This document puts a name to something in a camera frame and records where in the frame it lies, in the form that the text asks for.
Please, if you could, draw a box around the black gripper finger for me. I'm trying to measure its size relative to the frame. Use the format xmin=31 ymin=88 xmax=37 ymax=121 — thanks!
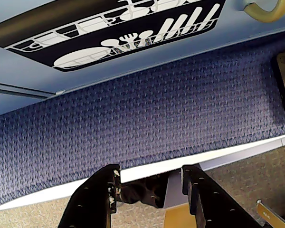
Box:
xmin=181 ymin=164 xmax=285 ymax=228
xmin=57 ymin=163 xmax=122 ymax=228

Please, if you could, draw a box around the gold dishwasher handle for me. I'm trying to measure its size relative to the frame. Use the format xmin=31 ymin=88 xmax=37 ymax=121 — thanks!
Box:
xmin=243 ymin=0 xmax=285 ymax=24

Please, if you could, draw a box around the blue dishwasher door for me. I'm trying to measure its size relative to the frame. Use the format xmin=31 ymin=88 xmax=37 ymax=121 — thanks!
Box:
xmin=0 ymin=0 xmax=285 ymax=100

